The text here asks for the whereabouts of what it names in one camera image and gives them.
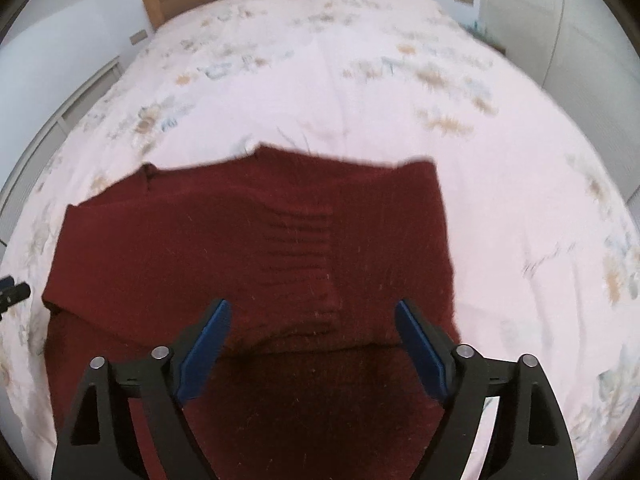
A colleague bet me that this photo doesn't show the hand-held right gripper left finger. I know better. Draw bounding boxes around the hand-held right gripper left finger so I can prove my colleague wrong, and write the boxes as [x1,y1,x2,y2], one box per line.
[50,298,233,480]

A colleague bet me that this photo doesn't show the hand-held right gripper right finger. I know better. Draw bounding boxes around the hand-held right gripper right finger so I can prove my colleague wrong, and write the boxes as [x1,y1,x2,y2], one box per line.
[394,298,579,480]

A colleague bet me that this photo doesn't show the dark red knit sweater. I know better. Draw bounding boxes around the dark red knit sweater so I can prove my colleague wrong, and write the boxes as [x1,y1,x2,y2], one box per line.
[41,144,463,480]

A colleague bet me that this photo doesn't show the bed with floral duvet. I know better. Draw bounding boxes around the bed with floral duvet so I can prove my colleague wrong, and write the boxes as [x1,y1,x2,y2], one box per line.
[0,0,640,480]

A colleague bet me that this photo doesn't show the wooden nightstand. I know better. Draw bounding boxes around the wooden nightstand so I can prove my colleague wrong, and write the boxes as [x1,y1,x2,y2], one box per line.
[469,19,507,57]

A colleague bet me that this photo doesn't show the white wardrobe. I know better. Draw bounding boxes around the white wardrobe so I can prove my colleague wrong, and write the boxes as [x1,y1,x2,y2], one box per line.
[479,0,640,201]

